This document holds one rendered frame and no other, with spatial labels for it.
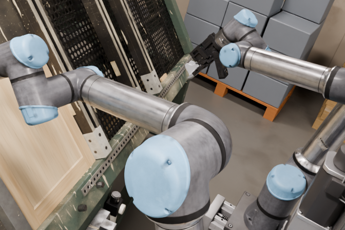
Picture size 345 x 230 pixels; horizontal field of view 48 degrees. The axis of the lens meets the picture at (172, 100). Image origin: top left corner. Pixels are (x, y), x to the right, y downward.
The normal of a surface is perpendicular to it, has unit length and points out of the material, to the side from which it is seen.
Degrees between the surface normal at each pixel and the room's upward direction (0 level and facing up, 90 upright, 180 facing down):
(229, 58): 90
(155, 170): 83
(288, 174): 8
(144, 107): 52
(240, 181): 0
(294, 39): 90
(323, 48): 90
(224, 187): 0
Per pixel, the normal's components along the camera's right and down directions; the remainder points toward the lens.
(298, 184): 0.14, -0.79
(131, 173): -0.61, 0.16
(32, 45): 0.88, -0.20
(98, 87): -0.39, -0.44
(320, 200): -0.47, 0.36
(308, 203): -0.93, -0.04
